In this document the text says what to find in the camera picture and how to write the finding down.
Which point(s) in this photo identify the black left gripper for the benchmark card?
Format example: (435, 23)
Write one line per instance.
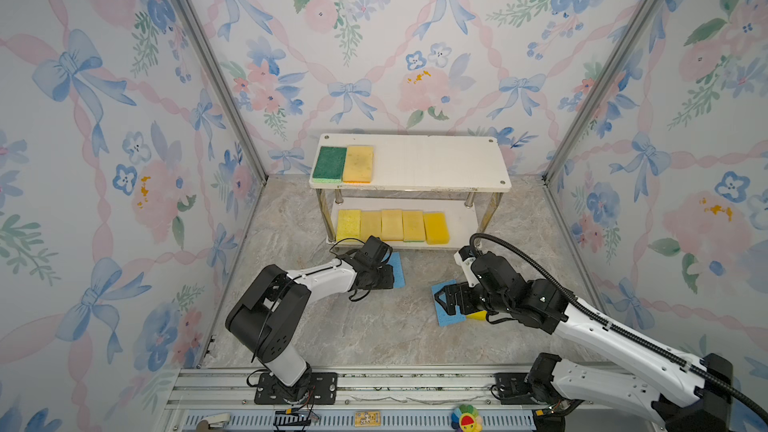
(387, 279)

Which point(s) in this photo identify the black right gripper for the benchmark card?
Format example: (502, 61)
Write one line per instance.
(462, 290)

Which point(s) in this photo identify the blue sponge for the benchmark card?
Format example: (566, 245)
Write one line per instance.
(443, 318)
(398, 276)

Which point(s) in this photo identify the bright yellow foam sponge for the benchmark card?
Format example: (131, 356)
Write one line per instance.
(479, 316)

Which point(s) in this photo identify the pale yellow sponge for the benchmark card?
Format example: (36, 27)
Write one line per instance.
(358, 167)
(370, 224)

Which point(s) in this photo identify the yellow orange-backed sponge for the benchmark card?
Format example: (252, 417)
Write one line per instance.
(392, 225)

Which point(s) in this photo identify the bright yellow cellulose sponge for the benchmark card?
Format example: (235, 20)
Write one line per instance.
(348, 225)

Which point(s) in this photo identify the yellow green-backed sponge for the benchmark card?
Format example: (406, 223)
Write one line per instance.
(413, 226)

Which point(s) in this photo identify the green scouring sponge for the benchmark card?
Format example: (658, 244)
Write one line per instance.
(330, 164)

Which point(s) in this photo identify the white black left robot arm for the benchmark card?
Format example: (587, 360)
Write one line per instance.
(266, 316)

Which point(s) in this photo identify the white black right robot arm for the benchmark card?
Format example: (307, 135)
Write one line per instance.
(658, 383)

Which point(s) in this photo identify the white two-tier metal shelf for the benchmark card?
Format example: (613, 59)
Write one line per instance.
(462, 177)

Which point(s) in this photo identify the colourful round toy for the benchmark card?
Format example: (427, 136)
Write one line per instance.
(466, 418)

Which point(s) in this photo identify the small yellow tag board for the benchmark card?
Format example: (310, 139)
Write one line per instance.
(364, 419)

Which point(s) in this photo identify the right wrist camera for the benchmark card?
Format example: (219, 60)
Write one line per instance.
(464, 258)

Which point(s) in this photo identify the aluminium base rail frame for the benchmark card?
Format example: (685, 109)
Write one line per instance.
(404, 365)

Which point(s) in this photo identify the aluminium left corner post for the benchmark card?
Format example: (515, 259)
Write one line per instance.
(204, 51)

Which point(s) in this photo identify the aluminium corner post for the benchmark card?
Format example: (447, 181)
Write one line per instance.
(624, 47)
(204, 51)

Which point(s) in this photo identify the aluminium right corner post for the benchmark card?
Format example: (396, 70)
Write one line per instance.
(624, 47)

